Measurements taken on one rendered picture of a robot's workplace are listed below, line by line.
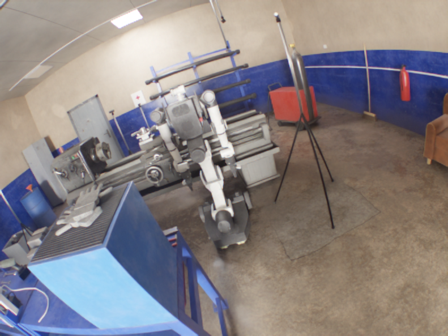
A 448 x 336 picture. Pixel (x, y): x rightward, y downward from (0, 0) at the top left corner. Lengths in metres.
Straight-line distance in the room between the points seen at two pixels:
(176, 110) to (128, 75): 4.33
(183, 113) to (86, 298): 1.29
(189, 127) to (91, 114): 4.82
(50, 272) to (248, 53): 5.79
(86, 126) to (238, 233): 5.29
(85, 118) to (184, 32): 3.49
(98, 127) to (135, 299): 5.73
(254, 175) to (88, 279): 2.39
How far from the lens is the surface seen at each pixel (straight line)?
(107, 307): 0.77
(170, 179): 2.46
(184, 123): 1.58
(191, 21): 5.83
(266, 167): 2.74
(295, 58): 4.00
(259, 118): 2.54
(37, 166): 6.36
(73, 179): 3.02
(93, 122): 6.22
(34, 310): 1.47
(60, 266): 0.66
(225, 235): 1.93
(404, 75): 3.71
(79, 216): 0.69
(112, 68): 5.95
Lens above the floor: 1.50
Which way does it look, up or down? 25 degrees down
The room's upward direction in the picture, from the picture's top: 19 degrees counter-clockwise
